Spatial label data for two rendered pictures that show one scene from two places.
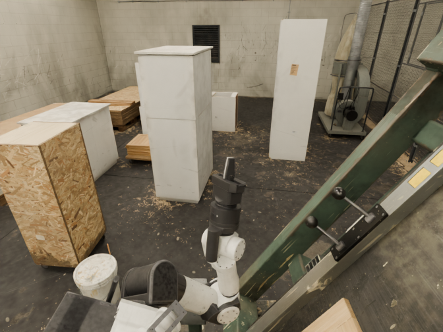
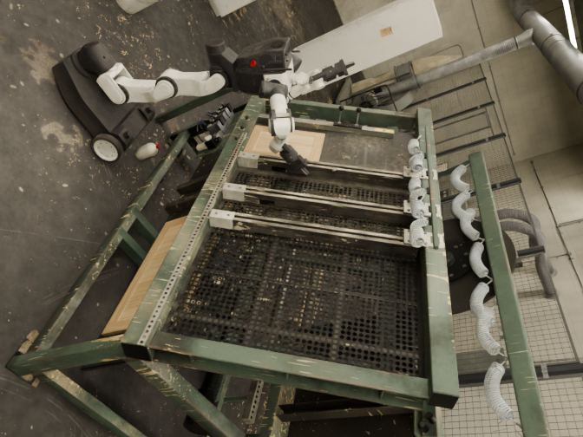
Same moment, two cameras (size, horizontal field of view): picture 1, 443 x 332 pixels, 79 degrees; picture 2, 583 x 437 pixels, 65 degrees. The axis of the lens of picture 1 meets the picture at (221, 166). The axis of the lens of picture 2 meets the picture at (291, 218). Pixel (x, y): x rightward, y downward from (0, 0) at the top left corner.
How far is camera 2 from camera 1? 2.49 m
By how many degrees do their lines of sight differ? 32
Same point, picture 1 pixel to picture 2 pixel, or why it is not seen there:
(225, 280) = (299, 89)
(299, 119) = not seen: hidden behind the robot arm
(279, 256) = (303, 108)
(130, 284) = not seen: hidden behind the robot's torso
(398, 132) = (388, 119)
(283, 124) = (327, 52)
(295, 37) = (415, 16)
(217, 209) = (333, 70)
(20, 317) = not seen: outside the picture
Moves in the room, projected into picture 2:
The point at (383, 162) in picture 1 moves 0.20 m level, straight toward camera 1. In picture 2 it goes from (373, 121) to (366, 120)
